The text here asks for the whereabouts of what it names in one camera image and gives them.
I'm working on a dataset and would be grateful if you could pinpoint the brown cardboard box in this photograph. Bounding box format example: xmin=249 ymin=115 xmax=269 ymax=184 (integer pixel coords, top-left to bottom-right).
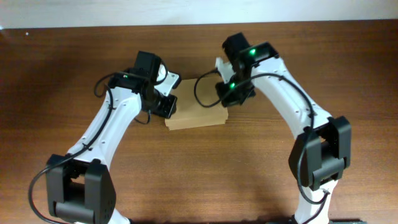
xmin=165 ymin=76 xmax=228 ymax=131

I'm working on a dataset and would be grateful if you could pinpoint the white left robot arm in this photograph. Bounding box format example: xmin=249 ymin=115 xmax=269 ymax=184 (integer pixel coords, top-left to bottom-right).
xmin=44 ymin=51 xmax=180 ymax=223

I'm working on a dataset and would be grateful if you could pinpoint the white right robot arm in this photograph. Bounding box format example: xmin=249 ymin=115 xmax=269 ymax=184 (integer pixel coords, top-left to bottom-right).
xmin=216 ymin=33 xmax=351 ymax=223

